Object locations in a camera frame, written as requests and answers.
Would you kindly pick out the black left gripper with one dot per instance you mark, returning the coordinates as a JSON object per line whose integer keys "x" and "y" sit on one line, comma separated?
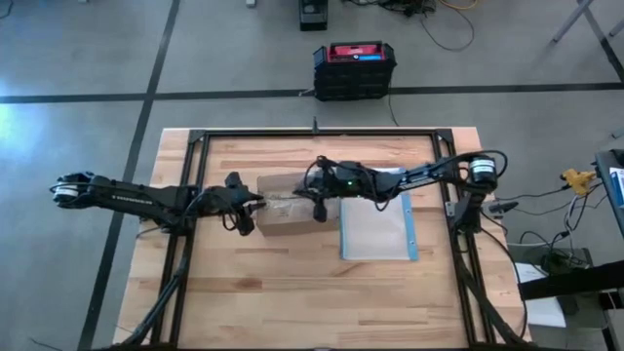
{"x": 219, "y": 200}

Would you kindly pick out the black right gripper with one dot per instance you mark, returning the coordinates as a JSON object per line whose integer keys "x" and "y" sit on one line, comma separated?
{"x": 349, "y": 180}

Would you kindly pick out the brown cardboard box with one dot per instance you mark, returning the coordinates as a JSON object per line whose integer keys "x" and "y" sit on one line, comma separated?
{"x": 287, "y": 222}

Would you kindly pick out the white mesh bag blue trim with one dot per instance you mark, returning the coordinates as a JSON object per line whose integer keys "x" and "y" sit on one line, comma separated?
{"x": 375, "y": 229}

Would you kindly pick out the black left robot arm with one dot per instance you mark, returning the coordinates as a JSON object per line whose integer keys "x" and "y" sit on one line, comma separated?
{"x": 136, "y": 195}

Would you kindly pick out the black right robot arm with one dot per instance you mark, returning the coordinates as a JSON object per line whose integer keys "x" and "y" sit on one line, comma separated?
{"x": 429, "y": 178}

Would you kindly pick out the black red power station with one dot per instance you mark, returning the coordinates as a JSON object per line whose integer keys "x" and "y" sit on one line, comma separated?
{"x": 353, "y": 73}

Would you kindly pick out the small black floor box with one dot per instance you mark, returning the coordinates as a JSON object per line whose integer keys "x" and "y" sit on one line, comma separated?
{"x": 313, "y": 17}

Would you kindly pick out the black grey clamp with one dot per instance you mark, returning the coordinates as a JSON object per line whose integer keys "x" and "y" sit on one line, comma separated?
{"x": 502, "y": 206}

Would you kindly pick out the black power adapter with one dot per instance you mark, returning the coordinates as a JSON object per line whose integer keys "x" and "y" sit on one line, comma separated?
{"x": 558, "y": 262}

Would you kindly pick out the white paper sheet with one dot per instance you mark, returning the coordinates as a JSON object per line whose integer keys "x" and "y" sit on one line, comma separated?
{"x": 541, "y": 307}

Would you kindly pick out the yellow power plug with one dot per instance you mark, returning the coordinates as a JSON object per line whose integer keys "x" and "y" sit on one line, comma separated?
{"x": 577, "y": 180}

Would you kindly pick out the black flat bar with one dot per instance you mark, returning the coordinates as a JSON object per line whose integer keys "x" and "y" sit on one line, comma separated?
{"x": 570, "y": 283}

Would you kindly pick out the dark side table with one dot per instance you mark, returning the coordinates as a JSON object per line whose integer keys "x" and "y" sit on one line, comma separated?
{"x": 604, "y": 185}

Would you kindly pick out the blue box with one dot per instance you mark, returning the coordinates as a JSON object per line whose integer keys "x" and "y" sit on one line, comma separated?
{"x": 618, "y": 187}

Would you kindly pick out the grey table leg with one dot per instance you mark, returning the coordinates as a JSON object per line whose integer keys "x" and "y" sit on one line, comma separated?
{"x": 617, "y": 27}
{"x": 573, "y": 20}

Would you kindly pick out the black aluminium table frame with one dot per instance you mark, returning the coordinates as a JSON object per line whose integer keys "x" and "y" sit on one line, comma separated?
{"x": 317, "y": 132}

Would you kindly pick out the short black post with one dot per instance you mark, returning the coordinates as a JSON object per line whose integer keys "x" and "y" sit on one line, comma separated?
{"x": 315, "y": 126}

